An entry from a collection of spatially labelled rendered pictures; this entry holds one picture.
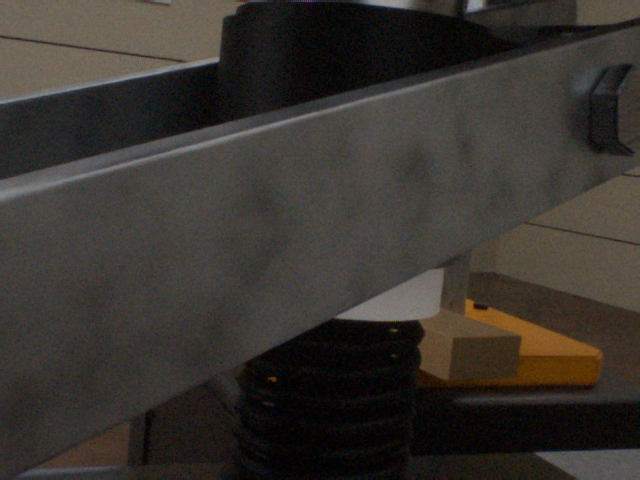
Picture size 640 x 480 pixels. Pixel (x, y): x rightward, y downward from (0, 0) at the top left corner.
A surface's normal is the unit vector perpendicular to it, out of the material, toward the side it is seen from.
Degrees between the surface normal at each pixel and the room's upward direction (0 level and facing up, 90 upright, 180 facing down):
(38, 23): 90
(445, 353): 90
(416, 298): 90
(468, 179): 90
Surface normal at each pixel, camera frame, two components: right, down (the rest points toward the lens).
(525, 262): -0.88, -0.04
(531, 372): 0.36, 0.13
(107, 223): 0.72, 0.14
